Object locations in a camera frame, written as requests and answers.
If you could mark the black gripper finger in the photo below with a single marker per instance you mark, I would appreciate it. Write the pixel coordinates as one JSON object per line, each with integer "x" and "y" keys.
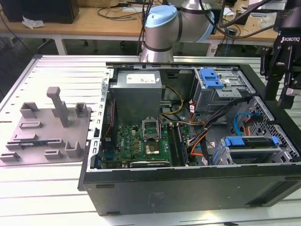
{"x": 272, "y": 89}
{"x": 285, "y": 99}

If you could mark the hard disk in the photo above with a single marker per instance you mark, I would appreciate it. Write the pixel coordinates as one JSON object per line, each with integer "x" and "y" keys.
{"x": 235, "y": 142}

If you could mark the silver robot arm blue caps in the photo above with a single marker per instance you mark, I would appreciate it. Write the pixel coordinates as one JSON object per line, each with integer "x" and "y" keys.
{"x": 164, "y": 26}

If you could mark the grey metal disk bay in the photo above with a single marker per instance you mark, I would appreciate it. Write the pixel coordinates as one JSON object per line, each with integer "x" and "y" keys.
{"x": 285, "y": 155}

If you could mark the grey laptop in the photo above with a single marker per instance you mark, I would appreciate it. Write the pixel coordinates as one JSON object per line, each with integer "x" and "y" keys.
{"x": 265, "y": 13}

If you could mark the small black box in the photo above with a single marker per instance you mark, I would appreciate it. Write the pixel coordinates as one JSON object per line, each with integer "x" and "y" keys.
{"x": 243, "y": 21}

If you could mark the grey optical drive cage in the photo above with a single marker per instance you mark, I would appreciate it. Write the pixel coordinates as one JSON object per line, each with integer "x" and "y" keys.
{"x": 211, "y": 99}

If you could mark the blue plastic drive latch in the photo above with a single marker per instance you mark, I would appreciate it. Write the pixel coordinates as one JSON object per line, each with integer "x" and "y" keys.
{"x": 209, "y": 78}

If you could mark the black desktop box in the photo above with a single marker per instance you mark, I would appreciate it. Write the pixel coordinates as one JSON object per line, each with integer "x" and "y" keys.
{"x": 218, "y": 11}

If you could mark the black RAM slot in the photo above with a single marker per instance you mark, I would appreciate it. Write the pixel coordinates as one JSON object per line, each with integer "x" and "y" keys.
{"x": 171, "y": 146}
{"x": 179, "y": 146}
{"x": 183, "y": 146}
{"x": 174, "y": 146}

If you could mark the black open PC case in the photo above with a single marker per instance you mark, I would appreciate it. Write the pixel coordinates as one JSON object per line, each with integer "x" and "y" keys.
{"x": 188, "y": 188}

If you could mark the CPU socket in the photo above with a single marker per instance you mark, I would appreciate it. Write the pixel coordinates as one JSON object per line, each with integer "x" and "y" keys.
{"x": 152, "y": 149}

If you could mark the grey power supply unit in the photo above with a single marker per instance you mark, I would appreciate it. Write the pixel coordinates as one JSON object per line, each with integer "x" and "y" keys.
{"x": 134, "y": 99}

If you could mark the black graphics card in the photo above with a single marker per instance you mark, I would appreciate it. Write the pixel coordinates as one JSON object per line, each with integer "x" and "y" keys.
{"x": 150, "y": 164}

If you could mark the green motherboard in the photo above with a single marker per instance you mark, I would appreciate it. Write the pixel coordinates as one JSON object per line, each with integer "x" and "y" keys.
{"x": 131, "y": 141}

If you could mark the grey plastic parts rack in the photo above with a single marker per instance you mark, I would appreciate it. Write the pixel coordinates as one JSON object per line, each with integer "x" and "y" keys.
{"x": 47, "y": 131}

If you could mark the large black computer case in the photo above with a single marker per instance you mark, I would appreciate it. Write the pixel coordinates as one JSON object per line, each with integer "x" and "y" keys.
{"x": 47, "y": 11}

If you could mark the RAM stick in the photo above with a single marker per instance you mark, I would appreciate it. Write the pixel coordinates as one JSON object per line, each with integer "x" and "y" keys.
{"x": 30, "y": 143}

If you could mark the crumpled white plastic wrap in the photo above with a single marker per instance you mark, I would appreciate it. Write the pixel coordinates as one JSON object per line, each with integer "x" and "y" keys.
{"x": 33, "y": 22}

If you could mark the wooden desk white frame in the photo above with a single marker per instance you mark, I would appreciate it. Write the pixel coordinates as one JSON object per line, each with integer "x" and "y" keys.
{"x": 89, "y": 26}

